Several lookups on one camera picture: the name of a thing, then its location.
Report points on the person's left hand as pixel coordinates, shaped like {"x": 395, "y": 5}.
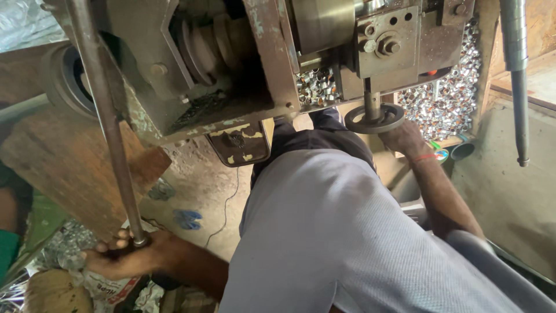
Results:
{"x": 143, "y": 258}

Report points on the person's right hand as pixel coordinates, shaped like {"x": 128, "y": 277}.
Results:
{"x": 406, "y": 139}

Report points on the person's left fingers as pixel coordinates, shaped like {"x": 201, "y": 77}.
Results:
{"x": 114, "y": 244}

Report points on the person's right fingers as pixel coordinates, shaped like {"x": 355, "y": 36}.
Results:
{"x": 389, "y": 134}

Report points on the dark metal handwheel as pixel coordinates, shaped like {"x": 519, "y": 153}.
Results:
{"x": 374, "y": 119}

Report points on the long steel lever rod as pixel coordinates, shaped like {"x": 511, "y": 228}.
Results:
{"x": 106, "y": 117}

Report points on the red wrist thread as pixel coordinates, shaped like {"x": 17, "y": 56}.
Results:
{"x": 423, "y": 157}

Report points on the printed white plastic bag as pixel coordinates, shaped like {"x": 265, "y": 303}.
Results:
{"x": 110, "y": 289}

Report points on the heap of metal scrap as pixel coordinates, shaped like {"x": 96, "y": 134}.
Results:
{"x": 65, "y": 245}

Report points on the pile of shiny metal rings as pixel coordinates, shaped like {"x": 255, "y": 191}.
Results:
{"x": 451, "y": 104}

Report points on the teal plastic pipe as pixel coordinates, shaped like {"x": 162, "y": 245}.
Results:
{"x": 462, "y": 150}

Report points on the person's dark trousers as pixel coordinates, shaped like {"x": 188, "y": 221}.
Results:
{"x": 312, "y": 139}

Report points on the brown jute sack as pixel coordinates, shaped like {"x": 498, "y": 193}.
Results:
{"x": 54, "y": 293}

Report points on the blue sandals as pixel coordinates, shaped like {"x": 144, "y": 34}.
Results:
{"x": 187, "y": 219}

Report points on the rusty brown wooden board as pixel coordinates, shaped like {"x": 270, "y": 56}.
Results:
{"x": 74, "y": 174}

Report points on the white plastic crate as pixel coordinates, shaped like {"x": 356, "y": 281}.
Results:
{"x": 415, "y": 213}

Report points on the person's grey shirt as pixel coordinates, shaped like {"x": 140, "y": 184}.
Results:
{"x": 339, "y": 243}

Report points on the hanging steel bar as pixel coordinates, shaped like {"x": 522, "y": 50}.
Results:
{"x": 517, "y": 52}

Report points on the old grey lathe machine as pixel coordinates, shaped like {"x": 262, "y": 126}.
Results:
{"x": 243, "y": 61}

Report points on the dark belt pulley wheel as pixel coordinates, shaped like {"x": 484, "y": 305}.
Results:
{"x": 65, "y": 82}

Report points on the clear plastic sheet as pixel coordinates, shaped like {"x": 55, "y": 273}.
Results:
{"x": 24, "y": 21}

